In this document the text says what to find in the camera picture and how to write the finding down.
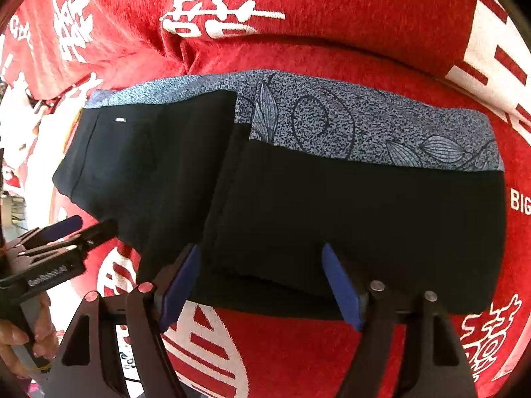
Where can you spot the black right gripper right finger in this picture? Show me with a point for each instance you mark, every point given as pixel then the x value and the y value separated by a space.
pixel 433 362

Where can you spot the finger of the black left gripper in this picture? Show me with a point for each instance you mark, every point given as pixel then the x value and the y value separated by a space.
pixel 83 241
pixel 52 233

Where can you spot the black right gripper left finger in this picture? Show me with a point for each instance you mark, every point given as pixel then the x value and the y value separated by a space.
pixel 88 362

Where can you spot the black and grey patterned pants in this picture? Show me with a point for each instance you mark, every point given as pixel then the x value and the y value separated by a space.
pixel 265 168

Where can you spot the person's left hand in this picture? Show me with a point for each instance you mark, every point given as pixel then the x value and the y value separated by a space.
pixel 45 343

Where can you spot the red plush wedding pillow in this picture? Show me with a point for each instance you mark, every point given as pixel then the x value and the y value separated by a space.
pixel 473 44

